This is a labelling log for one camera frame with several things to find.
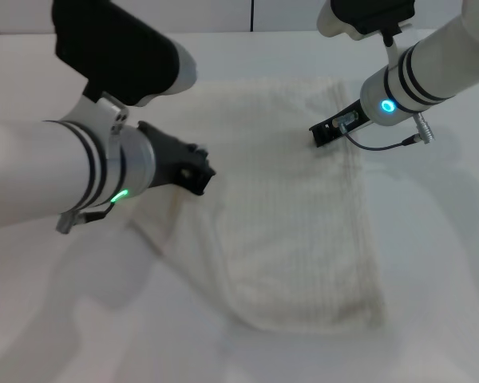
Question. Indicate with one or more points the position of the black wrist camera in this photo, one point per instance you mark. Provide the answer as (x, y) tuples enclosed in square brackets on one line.
[(115, 48), (363, 18)]

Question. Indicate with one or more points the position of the black vertical wall strip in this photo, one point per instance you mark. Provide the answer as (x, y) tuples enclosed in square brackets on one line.
[(252, 14)]

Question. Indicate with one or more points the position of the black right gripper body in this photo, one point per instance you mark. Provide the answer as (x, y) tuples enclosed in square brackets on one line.
[(353, 113)]

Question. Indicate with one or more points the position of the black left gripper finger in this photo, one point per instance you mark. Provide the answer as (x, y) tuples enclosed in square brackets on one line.
[(197, 179), (199, 153)]

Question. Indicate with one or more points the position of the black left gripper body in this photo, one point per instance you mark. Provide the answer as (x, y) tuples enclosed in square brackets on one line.
[(165, 155)]

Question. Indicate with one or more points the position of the white ribbed towel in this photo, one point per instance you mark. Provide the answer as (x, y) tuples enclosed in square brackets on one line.
[(295, 239)]

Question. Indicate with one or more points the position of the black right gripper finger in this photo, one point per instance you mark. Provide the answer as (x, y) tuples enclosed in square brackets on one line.
[(328, 139), (321, 127)]

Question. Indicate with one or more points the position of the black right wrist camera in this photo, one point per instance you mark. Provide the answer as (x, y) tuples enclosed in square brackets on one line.
[(363, 18)]

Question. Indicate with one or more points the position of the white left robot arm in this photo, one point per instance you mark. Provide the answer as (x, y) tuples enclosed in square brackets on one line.
[(44, 171)]

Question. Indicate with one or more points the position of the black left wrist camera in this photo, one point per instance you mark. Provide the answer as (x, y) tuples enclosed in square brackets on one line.
[(115, 48)]

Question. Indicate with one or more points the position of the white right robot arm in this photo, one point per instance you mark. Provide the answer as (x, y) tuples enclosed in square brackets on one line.
[(423, 76)]

